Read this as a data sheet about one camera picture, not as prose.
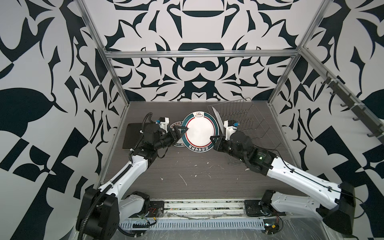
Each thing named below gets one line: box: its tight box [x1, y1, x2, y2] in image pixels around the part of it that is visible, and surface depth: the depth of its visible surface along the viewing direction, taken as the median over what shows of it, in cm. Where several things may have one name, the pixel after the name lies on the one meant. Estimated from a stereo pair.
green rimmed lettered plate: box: [181, 112, 194, 152], surface depth 77 cm
